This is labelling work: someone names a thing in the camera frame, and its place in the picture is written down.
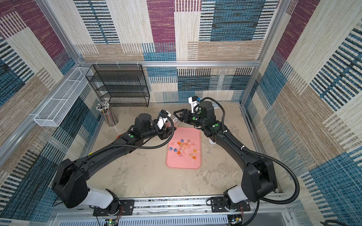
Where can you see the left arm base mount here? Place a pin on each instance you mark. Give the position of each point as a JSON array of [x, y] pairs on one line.
[[115, 209]]

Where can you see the candy jar patterned lid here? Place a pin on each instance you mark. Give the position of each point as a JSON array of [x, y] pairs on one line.
[[174, 120]]

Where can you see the pile of lollipop candies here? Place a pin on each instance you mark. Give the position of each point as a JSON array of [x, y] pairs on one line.
[[183, 149]]

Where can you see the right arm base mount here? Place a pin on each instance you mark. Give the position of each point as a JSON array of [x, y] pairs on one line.
[[223, 204]]

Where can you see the cup of coloured pencils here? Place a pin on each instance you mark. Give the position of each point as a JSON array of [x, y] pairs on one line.
[[109, 116]]

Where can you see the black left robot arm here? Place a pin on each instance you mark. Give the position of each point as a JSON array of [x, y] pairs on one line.
[[70, 182]]

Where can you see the pink plastic tray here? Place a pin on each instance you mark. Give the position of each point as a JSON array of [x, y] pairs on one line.
[[183, 132]]

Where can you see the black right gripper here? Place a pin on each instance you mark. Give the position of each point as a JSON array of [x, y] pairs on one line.
[[186, 117]]

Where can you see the white wire mesh basket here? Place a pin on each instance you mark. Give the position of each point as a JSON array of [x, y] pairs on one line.
[[58, 106]]

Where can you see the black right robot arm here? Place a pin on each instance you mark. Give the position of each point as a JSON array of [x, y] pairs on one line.
[[258, 179]]

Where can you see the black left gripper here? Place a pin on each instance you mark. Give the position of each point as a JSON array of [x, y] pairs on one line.
[[164, 134]]

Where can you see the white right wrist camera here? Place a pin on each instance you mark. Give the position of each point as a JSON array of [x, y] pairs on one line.
[[194, 103]]

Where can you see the black wire shelf rack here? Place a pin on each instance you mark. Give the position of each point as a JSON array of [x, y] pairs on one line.
[[119, 84]]

